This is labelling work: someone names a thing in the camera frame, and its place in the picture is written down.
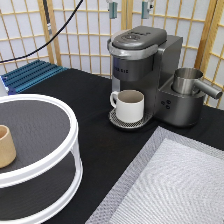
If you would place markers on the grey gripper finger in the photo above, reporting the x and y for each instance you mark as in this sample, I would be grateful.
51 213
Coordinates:
112 8
147 5

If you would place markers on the grey pod coffee machine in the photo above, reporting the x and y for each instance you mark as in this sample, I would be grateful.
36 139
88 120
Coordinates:
145 59

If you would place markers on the wooden shoji screen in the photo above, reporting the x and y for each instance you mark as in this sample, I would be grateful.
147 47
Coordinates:
73 33

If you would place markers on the steel milk frother cup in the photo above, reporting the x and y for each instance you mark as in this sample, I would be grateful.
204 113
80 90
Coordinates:
188 81

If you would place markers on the white ceramic mug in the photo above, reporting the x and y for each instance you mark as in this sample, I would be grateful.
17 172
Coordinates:
128 105

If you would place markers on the blue ribbed metal block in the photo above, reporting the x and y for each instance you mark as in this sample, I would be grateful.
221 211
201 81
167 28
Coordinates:
29 75

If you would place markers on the grey woven placemat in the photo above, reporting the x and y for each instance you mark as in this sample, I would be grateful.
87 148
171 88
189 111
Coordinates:
172 180

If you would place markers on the tan wooden cup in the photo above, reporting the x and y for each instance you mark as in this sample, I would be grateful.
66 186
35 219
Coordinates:
7 148

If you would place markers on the white two-tier round shelf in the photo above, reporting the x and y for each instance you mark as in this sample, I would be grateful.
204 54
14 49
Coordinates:
47 170

